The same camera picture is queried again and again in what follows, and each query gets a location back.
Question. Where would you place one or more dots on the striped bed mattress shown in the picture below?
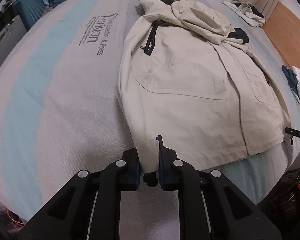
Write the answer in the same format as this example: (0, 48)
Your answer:
(60, 109)

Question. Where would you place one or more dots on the blue and white folded clothes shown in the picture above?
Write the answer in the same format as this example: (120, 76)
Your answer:
(293, 77)

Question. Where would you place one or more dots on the cream and black hooded jacket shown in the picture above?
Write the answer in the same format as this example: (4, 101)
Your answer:
(210, 98)

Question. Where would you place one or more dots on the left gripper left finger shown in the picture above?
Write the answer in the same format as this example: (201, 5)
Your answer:
(88, 205)

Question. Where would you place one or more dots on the teal suitcase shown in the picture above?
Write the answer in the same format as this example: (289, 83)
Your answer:
(30, 11)

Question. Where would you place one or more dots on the wooden headboard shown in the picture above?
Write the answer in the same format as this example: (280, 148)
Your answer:
(283, 30)

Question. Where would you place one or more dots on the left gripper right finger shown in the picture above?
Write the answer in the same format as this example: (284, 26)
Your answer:
(210, 205)

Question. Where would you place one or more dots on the grey hard case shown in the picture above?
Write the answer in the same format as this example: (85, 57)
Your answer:
(10, 35)

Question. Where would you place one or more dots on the white crumpled garment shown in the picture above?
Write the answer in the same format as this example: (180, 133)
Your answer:
(245, 12)

